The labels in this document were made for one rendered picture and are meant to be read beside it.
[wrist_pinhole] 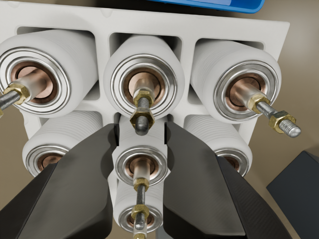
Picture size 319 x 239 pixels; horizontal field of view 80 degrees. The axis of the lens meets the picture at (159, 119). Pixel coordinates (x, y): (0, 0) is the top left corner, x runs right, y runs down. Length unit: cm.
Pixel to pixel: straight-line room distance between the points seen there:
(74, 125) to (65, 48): 11
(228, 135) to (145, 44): 17
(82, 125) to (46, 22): 14
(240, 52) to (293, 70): 37
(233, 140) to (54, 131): 24
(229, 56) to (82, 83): 17
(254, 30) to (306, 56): 30
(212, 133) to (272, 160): 46
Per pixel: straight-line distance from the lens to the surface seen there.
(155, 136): 27
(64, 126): 30
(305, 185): 73
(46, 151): 29
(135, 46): 21
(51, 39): 25
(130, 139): 26
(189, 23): 28
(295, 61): 59
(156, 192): 35
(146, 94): 18
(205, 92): 24
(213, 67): 23
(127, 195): 35
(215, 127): 30
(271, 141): 68
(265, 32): 32
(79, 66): 24
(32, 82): 23
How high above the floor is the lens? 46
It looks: 61 degrees down
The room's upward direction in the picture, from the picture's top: 174 degrees clockwise
